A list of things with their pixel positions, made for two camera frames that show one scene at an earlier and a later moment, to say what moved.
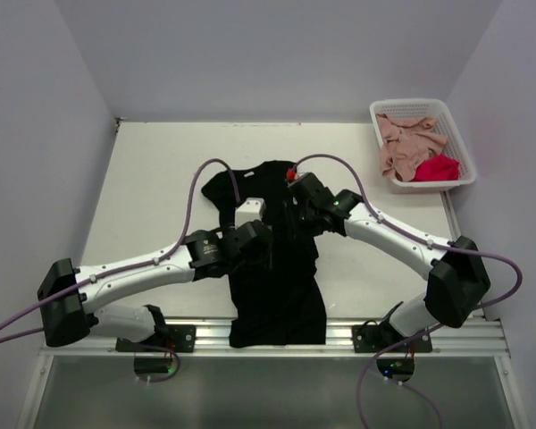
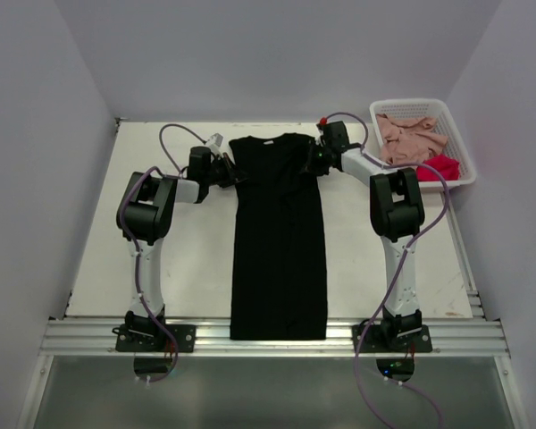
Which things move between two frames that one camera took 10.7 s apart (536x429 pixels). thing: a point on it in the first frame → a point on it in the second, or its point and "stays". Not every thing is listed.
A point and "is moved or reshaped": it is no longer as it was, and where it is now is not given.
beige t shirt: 406,143 stays
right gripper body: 301,221 → 317,161
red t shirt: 439,167 stays
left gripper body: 261,260 → 221,172
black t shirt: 283,302 is moved or reshaped
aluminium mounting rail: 475,338 stays
